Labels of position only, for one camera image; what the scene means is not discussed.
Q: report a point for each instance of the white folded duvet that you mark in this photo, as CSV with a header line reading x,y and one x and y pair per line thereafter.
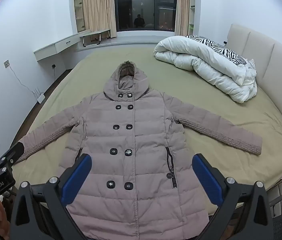
x,y
205,65

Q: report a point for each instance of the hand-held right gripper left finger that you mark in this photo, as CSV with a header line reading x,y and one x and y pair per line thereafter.
x,y
77,180

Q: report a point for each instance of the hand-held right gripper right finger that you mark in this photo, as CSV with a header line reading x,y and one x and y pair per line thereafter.
x,y
207,180

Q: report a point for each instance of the white floating desk with drawer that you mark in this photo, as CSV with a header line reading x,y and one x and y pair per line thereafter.
x,y
56,46

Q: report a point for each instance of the white wall socket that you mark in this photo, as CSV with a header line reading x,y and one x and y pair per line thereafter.
x,y
6,63

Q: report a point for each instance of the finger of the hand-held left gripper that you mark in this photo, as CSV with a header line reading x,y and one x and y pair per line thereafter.
x,y
12,155

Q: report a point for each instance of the beige curtain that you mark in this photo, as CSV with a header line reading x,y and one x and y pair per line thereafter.
x,y
182,7
98,7

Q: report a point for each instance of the mauve hooded puffer coat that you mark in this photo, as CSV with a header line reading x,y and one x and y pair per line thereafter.
x,y
136,135

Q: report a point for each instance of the bed with olive sheet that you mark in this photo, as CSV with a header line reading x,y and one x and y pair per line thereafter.
x,y
180,85

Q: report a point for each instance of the beige padded headboard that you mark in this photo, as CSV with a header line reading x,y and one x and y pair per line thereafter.
x,y
263,60

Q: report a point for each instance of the zebra print blanket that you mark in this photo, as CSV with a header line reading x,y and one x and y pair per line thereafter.
x,y
220,46

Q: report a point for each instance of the white folding table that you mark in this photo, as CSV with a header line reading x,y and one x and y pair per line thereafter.
x,y
96,33

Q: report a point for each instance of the dark window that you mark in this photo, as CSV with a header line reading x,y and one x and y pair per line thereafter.
x,y
143,5

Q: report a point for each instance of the white wall shelf unit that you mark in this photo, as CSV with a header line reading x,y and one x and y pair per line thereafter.
x,y
192,12
79,7

